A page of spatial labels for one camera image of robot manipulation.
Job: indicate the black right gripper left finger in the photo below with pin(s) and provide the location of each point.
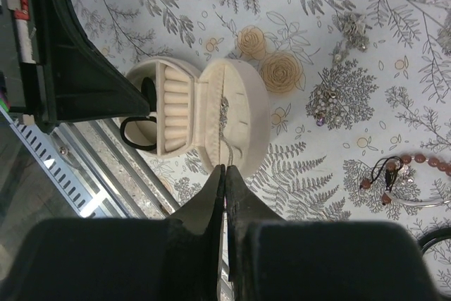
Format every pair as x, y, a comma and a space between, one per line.
175, 258

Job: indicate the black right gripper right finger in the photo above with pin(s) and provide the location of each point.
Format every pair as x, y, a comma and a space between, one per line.
274, 259

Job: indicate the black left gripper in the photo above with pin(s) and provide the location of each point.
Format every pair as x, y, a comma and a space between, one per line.
51, 73

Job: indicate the beige round jewelry case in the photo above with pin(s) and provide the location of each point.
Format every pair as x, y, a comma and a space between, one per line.
221, 112

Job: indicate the pearl cluster brooch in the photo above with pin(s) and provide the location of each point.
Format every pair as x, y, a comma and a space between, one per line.
327, 111

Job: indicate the floral patterned table mat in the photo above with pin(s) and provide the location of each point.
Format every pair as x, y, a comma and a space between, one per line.
390, 160

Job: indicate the small silver earring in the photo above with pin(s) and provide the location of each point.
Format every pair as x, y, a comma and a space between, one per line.
353, 28

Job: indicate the aluminium front rail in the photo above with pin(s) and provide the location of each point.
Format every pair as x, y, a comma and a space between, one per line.
81, 169

